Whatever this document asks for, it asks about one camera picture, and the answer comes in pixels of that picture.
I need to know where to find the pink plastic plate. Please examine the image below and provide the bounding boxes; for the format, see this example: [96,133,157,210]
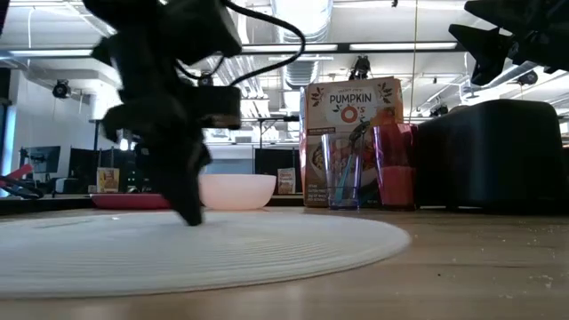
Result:
[90,192,172,211]

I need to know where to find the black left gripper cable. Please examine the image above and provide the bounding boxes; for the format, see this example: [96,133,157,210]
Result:
[175,0,308,88]

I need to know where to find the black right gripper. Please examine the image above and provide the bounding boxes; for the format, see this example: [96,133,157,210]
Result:
[448,0,569,86]

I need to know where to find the small yellow box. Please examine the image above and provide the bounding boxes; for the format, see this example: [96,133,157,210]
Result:
[96,166,121,194]

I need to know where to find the clear drinking glass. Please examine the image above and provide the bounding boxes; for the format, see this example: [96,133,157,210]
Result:
[320,132,366,211]

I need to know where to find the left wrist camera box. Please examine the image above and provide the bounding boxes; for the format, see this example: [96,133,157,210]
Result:
[195,86,242,131]

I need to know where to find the red faceted plastic cup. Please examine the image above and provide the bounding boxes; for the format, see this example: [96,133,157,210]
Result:
[372,123,419,212]

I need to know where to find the white round woven placemat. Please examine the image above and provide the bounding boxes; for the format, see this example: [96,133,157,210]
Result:
[0,209,413,300]

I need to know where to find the pale pink bowl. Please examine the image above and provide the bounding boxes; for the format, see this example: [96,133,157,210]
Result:
[198,173,277,212]

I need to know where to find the dark computer monitor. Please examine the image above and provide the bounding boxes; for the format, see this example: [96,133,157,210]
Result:
[20,145,62,175]

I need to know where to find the black overhead rig beam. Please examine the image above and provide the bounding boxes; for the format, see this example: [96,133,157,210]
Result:
[0,41,468,58]

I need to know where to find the red bar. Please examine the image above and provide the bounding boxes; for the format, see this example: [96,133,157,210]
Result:
[0,163,35,188]

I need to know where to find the black cable loop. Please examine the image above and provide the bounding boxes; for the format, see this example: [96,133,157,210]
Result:
[0,176,44,200]

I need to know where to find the thin hanging cord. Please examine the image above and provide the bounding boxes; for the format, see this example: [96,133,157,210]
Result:
[408,0,420,124]

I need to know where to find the black partition panels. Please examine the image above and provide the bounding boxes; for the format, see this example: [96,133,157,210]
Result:
[68,146,148,195]

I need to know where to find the small beige packet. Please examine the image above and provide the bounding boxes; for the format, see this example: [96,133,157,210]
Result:
[276,167,297,196]

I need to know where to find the pumpkin cereal box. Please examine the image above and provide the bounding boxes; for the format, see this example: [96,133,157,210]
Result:
[299,76,405,208]

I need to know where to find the black toaster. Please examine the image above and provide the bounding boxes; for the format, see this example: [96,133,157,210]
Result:
[415,98,565,214]

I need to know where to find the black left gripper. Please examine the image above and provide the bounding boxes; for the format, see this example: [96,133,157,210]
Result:
[82,0,244,179]

